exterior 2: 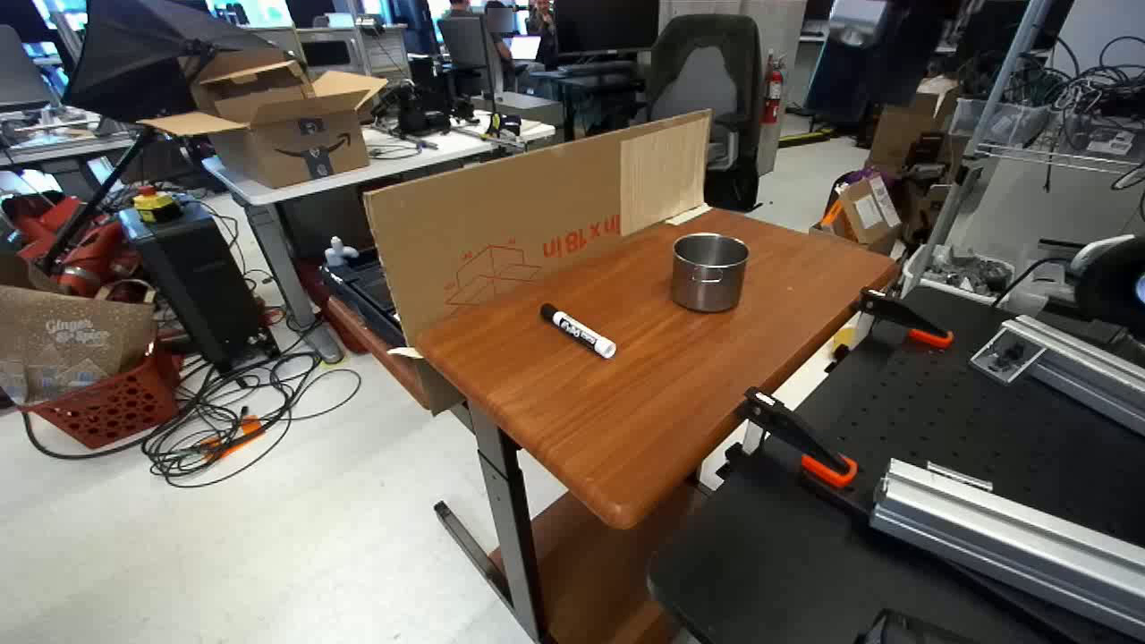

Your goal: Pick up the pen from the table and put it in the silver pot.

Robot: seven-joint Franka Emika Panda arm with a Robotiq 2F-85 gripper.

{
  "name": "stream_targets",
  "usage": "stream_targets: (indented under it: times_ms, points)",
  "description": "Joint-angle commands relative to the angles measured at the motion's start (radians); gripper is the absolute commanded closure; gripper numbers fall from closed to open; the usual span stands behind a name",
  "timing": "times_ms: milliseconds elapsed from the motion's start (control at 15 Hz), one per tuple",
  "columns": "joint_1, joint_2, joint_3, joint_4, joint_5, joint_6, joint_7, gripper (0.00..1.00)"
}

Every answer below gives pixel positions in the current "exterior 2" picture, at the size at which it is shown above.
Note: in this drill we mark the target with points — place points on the black and white marker pen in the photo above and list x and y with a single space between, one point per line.
580 330

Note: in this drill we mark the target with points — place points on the silver metal pot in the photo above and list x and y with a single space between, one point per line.
709 274

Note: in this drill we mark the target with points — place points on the brown cardboard backboard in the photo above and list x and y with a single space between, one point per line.
459 237

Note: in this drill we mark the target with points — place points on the light wooden panel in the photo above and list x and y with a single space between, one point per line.
665 169

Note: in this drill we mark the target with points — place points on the black orange clamp near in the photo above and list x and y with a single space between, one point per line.
816 454

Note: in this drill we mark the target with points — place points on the black orange clamp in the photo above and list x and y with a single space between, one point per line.
816 454
918 325

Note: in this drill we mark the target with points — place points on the black office chair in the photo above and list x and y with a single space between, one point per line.
709 61

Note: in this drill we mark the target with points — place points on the grey table leg column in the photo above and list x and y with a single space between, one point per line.
509 571

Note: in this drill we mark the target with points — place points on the cardboard box with label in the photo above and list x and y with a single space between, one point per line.
864 211

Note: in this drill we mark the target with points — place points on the red fire extinguisher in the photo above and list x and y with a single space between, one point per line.
776 89

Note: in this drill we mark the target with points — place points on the open cardboard box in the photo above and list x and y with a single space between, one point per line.
278 124

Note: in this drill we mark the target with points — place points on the black orange clamp far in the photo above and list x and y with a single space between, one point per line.
918 325

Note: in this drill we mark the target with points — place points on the black control box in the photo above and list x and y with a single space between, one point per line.
194 274

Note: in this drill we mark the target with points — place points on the red plastic basket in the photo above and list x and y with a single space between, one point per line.
120 407

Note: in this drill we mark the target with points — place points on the black softbox light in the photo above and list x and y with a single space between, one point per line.
143 54

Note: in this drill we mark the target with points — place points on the brown paper bag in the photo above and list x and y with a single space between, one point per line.
61 342

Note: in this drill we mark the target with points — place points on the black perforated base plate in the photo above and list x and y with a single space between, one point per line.
778 556

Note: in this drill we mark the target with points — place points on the near aluminium extrusion rail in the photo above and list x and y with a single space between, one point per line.
1030 547

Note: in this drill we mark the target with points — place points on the aluminium extrusion rail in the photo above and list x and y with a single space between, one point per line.
1030 547
1082 371

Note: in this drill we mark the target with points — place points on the far aluminium extrusion rail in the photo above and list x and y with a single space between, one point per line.
1082 371

